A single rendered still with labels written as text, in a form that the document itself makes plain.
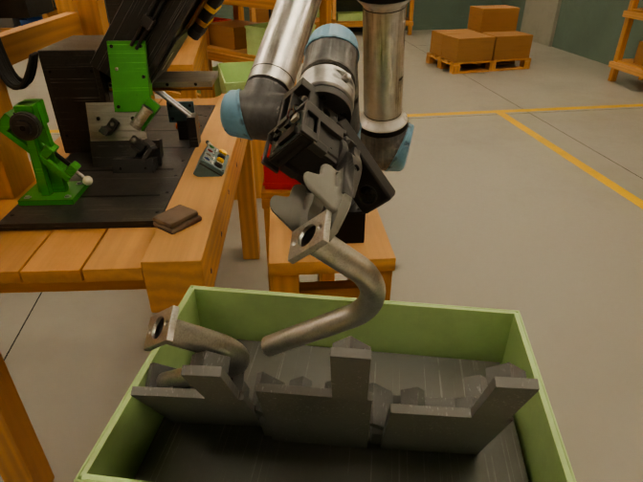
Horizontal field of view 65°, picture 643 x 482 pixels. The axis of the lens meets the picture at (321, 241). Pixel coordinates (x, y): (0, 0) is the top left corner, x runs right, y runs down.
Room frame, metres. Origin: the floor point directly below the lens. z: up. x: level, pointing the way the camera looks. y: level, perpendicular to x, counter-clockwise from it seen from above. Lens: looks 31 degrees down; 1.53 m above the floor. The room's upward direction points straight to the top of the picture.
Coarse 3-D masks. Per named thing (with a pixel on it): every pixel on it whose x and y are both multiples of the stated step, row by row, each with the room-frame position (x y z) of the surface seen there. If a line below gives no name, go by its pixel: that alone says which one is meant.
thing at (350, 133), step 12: (348, 132) 0.59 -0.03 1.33; (360, 144) 0.59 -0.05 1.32; (360, 156) 0.57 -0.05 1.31; (372, 168) 0.57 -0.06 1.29; (360, 180) 0.57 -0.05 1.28; (372, 180) 0.56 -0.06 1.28; (384, 180) 0.57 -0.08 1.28; (360, 192) 0.57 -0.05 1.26; (372, 192) 0.56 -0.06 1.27; (384, 192) 0.56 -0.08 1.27; (360, 204) 0.57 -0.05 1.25; (372, 204) 0.56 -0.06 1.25
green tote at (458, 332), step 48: (192, 288) 0.78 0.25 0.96; (240, 336) 0.77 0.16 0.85; (336, 336) 0.75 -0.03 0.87; (384, 336) 0.74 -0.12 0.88; (432, 336) 0.72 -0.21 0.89; (480, 336) 0.71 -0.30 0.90; (144, 384) 0.56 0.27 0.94; (144, 432) 0.52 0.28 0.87; (528, 432) 0.52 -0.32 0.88; (96, 480) 0.38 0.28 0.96
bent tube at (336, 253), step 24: (312, 240) 0.43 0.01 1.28; (336, 240) 0.45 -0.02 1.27; (336, 264) 0.44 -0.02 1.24; (360, 264) 0.45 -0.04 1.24; (360, 288) 0.45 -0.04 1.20; (384, 288) 0.46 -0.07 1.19; (336, 312) 0.50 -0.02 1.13; (360, 312) 0.47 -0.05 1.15; (288, 336) 0.52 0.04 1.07; (312, 336) 0.50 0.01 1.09
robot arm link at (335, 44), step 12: (336, 24) 0.75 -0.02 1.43; (312, 36) 0.74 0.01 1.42; (324, 36) 0.72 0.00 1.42; (336, 36) 0.72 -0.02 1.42; (348, 36) 0.74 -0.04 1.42; (312, 48) 0.71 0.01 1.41; (324, 48) 0.69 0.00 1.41; (336, 48) 0.70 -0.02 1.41; (348, 48) 0.71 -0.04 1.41; (312, 60) 0.68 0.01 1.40; (324, 60) 0.67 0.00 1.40; (336, 60) 0.67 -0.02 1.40; (348, 60) 0.69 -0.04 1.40; (348, 72) 0.67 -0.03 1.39
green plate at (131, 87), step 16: (112, 48) 1.62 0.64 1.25; (128, 48) 1.62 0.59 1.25; (144, 48) 1.62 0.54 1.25; (112, 64) 1.61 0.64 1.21; (128, 64) 1.61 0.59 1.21; (144, 64) 1.61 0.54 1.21; (112, 80) 1.59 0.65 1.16; (128, 80) 1.60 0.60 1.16; (144, 80) 1.60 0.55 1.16; (128, 96) 1.58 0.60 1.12; (144, 96) 1.59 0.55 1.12
